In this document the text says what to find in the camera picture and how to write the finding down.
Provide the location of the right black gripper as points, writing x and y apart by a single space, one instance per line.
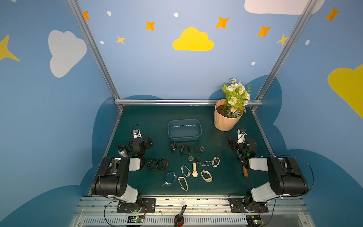
244 157

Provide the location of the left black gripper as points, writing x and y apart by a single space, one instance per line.
125 148

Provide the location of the small black watch white face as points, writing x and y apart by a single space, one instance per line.
173 146

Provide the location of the silver chain bracelet watch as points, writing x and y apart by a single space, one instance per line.
206 163

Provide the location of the cream strap round watch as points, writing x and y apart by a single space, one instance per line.
206 176

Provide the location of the black dial leather strap watch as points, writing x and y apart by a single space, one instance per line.
194 159

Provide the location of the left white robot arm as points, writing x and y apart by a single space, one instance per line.
111 179

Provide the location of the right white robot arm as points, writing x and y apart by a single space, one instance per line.
285 177

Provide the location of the blue plastic storage box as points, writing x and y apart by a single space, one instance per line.
184 130

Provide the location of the silver cylindrical flashlight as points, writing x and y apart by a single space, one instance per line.
122 150

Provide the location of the ribbed terracotta flower pot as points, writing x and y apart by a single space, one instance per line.
222 122

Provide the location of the artificial white flower plant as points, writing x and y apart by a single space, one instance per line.
237 97

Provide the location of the right green circuit board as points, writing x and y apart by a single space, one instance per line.
254 221

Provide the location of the green circuit board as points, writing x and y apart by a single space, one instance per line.
135 220
254 221

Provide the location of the left green circuit board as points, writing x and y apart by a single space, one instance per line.
135 220

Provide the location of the red emergency stop button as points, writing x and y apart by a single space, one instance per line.
179 219

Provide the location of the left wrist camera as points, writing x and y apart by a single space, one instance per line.
136 133

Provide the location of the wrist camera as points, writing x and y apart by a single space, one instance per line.
136 133
241 135

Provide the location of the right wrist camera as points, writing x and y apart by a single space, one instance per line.
241 135

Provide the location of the blue garden fork wooden handle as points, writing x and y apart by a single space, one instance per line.
245 171

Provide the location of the black digital strap watch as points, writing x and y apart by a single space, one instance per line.
185 150

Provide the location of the aluminium back frame bar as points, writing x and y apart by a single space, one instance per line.
161 102

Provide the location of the aluminium right frame post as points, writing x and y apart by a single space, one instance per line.
297 30

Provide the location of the aluminium frame post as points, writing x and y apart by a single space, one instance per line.
297 30
82 22

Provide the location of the cream strap square watch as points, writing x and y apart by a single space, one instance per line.
183 183

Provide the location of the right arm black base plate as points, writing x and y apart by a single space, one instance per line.
239 205

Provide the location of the cream strap small watch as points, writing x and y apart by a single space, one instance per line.
194 173

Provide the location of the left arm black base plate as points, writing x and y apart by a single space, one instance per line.
139 207

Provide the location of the aluminium rail front frame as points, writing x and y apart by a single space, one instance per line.
201 211

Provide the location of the aluminium left frame post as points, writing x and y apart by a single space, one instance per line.
82 22

